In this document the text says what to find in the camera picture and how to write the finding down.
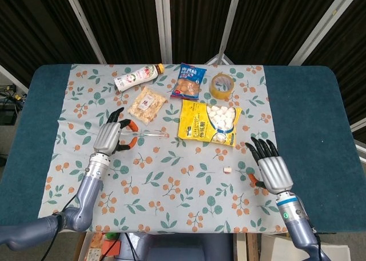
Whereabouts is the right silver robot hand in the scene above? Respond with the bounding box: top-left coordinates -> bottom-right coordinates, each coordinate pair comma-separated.
245,138 -> 295,195

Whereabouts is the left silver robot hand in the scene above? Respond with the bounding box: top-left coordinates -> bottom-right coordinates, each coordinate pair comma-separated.
93,107 -> 140,156

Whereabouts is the clear bag of oat flakes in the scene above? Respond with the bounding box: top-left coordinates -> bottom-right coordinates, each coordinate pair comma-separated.
127,86 -> 169,126

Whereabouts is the white drink bottle yellow cap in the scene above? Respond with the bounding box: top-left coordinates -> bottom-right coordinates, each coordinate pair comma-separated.
113,63 -> 165,93

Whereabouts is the white paper sheet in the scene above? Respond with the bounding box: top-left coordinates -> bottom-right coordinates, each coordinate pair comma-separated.
260,234 -> 352,261

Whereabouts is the teal felt table cover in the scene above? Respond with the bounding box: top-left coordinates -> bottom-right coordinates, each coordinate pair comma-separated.
0,64 -> 366,233

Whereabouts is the floral fruit print tablecloth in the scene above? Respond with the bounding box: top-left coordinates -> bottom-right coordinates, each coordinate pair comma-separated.
35,63 -> 290,234

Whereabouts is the yellow marshmallow bag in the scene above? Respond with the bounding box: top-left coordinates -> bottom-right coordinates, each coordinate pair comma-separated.
177,99 -> 243,147

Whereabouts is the blue snack packet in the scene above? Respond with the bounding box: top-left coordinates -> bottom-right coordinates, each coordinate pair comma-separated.
170,62 -> 208,101

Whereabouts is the clear packing tape roll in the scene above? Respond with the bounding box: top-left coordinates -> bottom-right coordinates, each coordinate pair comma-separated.
209,72 -> 235,100

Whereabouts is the cardboard box with orange items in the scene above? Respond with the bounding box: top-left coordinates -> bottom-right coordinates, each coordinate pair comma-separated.
79,232 -> 121,261

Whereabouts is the dark partition screen panel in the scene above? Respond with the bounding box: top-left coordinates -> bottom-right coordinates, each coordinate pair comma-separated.
225,0 -> 344,65
73,0 -> 164,65
303,0 -> 366,127
0,0 -> 106,79
168,0 -> 238,65

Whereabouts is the grey-blue robot torso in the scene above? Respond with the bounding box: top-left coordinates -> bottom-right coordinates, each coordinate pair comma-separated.
118,232 -> 234,261

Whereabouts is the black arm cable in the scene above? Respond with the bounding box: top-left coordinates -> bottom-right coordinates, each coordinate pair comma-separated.
42,195 -> 78,256

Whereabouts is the black electronics with cables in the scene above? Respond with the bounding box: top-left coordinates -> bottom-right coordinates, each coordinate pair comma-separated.
0,83 -> 28,126

